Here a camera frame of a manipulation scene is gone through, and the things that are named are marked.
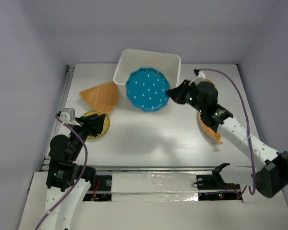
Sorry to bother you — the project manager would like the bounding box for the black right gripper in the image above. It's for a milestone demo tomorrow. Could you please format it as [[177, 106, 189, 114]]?
[[167, 78, 205, 113]]

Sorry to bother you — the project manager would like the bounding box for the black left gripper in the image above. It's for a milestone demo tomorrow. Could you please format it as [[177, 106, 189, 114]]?
[[70, 112, 105, 160]]

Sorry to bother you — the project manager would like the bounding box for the white plastic bin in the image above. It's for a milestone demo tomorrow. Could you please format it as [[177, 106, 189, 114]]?
[[113, 48, 181, 87]]

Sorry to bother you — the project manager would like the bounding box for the orange leaf-shaped woven tray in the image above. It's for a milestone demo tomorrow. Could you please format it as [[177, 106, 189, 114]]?
[[198, 113, 223, 145]]

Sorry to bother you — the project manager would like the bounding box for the aluminium left rail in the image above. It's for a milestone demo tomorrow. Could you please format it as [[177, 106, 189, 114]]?
[[42, 64, 75, 166]]

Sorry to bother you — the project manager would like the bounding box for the orange teardrop woven tray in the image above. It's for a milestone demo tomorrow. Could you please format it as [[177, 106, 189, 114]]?
[[79, 81, 120, 114]]

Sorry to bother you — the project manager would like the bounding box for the aluminium rail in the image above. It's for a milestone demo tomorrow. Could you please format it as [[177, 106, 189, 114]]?
[[39, 164, 269, 172], [42, 64, 75, 166]]

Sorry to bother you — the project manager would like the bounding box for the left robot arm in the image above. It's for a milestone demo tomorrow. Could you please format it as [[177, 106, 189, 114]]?
[[36, 109, 106, 230]]

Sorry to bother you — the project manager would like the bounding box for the round green-trimmed bamboo plate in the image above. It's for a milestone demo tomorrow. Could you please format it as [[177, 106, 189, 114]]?
[[83, 110, 110, 140]]

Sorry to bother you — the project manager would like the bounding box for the blue polka dot plate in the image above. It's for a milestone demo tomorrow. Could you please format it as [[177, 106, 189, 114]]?
[[125, 68, 171, 112]]

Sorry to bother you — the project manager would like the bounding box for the round orange woven plate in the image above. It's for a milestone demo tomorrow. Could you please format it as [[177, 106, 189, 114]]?
[[204, 79, 215, 86]]

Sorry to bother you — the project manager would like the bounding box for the aluminium front rail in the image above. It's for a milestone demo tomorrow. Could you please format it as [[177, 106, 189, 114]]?
[[39, 164, 269, 172]]

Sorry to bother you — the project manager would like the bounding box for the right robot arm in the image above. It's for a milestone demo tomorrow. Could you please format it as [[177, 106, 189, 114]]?
[[166, 80, 288, 198]]

